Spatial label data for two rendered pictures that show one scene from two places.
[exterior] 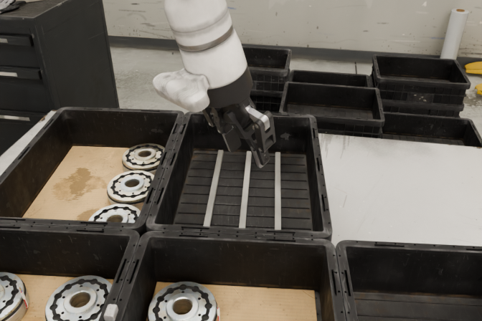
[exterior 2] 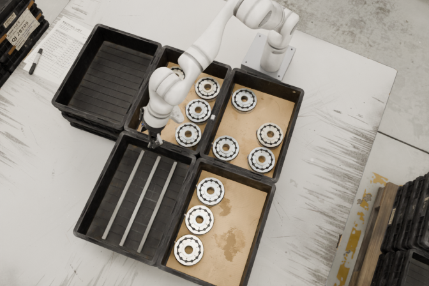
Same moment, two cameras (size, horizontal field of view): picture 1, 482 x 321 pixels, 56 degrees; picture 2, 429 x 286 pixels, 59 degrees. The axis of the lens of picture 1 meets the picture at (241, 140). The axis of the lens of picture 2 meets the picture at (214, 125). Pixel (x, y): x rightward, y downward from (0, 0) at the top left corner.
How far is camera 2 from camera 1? 1.27 m
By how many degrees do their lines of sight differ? 80
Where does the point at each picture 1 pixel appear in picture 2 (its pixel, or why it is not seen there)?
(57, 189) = (242, 240)
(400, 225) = (54, 197)
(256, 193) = (132, 205)
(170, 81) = (177, 111)
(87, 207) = (225, 218)
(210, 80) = not seen: hidden behind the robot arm
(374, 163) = (25, 261)
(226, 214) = (154, 191)
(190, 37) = not seen: hidden behind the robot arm
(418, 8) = not seen: outside the picture
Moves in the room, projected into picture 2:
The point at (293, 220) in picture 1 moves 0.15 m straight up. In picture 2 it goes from (122, 178) to (114, 167)
